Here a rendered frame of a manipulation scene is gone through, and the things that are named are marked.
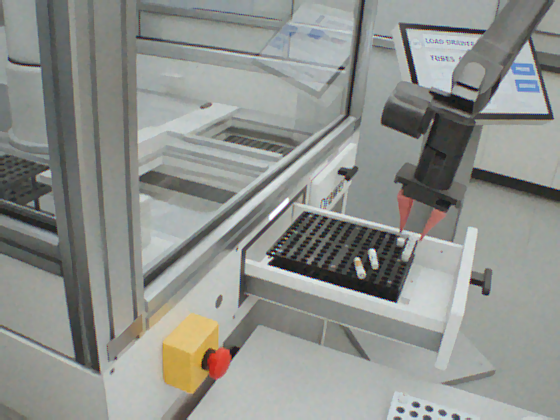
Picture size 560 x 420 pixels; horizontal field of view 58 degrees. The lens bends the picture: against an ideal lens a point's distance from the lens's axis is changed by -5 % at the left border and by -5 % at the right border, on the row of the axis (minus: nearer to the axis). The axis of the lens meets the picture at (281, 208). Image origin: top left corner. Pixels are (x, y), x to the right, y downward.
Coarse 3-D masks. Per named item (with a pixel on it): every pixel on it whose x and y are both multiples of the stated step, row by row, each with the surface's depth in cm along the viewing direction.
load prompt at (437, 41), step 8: (424, 40) 153; (432, 40) 154; (440, 40) 155; (448, 40) 156; (456, 40) 157; (464, 40) 158; (472, 40) 159; (440, 48) 154; (448, 48) 155; (456, 48) 156; (464, 48) 157
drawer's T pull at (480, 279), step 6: (486, 270) 84; (492, 270) 85; (474, 276) 83; (480, 276) 83; (486, 276) 83; (474, 282) 82; (480, 282) 82; (486, 282) 81; (486, 288) 80; (486, 294) 79
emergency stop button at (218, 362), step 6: (222, 348) 66; (210, 354) 66; (216, 354) 64; (222, 354) 65; (228, 354) 66; (210, 360) 65; (216, 360) 64; (222, 360) 64; (228, 360) 66; (210, 366) 64; (216, 366) 64; (222, 366) 64; (228, 366) 66; (210, 372) 64; (216, 372) 64; (222, 372) 65; (216, 378) 65
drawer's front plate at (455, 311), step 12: (468, 228) 94; (468, 240) 90; (468, 252) 86; (468, 264) 82; (456, 276) 87; (468, 276) 79; (456, 288) 76; (456, 300) 73; (456, 312) 71; (456, 324) 71; (444, 336) 73; (456, 336) 72; (444, 348) 74; (444, 360) 74
